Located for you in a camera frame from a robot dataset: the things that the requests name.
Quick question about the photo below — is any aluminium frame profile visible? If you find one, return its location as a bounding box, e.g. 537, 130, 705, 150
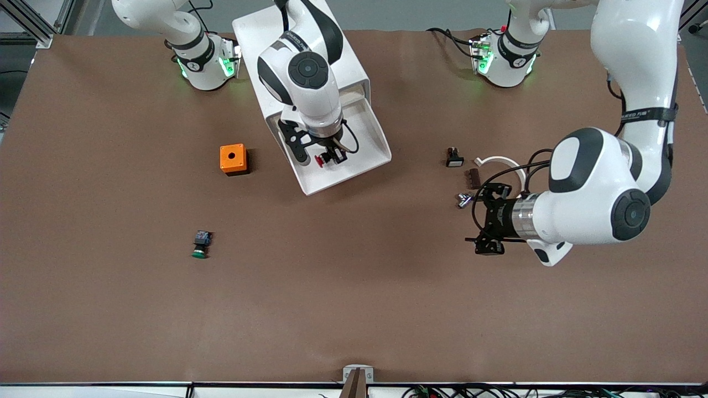
0, 0, 75, 49

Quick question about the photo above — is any green push button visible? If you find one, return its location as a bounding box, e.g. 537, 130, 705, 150
191, 230, 214, 259

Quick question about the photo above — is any orange box with round hole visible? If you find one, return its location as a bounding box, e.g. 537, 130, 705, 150
220, 144, 250, 176

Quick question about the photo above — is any bundle of cables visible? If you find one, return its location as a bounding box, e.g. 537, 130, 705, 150
403, 383, 708, 398

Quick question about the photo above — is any black arm base cable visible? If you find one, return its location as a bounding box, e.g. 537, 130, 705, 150
426, 27, 477, 59

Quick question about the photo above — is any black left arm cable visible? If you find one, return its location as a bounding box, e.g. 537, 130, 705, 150
470, 148, 555, 244

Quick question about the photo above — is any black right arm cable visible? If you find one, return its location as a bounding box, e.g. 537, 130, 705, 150
339, 119, 361, 155

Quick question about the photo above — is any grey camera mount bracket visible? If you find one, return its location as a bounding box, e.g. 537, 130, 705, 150
342, 365, 374, 398

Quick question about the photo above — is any white half-ring clamp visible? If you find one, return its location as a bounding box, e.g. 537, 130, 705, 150
474, 156, 527, 191

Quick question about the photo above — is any white table edge rail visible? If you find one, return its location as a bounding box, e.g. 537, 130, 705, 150
0, 383, 708, 398

